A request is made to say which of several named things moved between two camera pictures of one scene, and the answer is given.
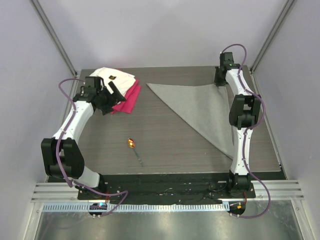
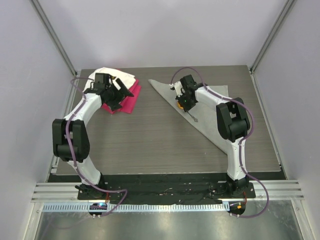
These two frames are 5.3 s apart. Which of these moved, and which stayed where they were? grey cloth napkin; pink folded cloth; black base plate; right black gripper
Moved: right black gripper
Stayed: grey cloth napkin; pink folded cloth; black base plate
